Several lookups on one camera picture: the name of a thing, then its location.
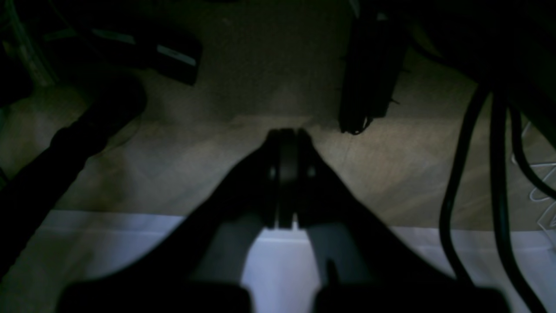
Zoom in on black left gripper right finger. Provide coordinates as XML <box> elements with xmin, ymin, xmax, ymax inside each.
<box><xmin>285</xmin><ymin>129</ymin><xmax>509</xmax><ymax>313</ymax></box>

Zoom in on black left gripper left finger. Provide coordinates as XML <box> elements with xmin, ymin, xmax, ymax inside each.
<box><xmin>57</xmin><ymin>130</ymin><xmax>282</xmax><ymax>313</ymax></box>

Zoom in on black table leg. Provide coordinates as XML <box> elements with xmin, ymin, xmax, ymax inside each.
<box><xmin>0</xmin><ymin>75</ymin><xmax>147</xmax><ymax>276</ymax></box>

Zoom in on black box with label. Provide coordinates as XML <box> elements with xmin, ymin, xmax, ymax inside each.
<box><xmin>40</xmin><ymin>14</ymin><xmax>203</xmax><ymax>86</ymax></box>

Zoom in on black power strip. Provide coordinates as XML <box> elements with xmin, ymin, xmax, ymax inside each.
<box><xmin>338</xmin><ymin>11</ymin><xmax>409</xmax><ymax>135</ymax></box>

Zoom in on black cables under table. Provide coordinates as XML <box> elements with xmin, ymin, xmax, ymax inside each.
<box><xmin>439</xmin><ymin>83</ymin><xmax>556</xmax><ymax>313</ymax></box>

